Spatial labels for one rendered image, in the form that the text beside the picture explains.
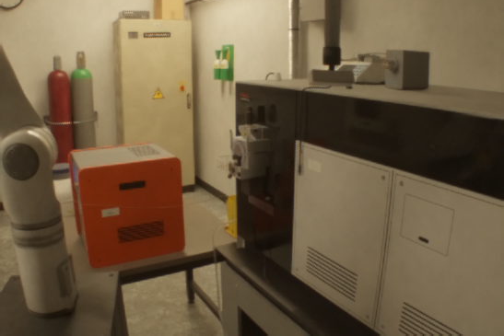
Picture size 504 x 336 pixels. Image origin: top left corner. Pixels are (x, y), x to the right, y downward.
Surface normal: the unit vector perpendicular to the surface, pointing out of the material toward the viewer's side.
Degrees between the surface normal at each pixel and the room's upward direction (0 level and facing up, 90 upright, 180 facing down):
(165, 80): 90
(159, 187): 90
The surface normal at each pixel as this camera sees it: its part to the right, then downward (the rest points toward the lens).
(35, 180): 0.43, 0.25
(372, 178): -0.86, 0.11
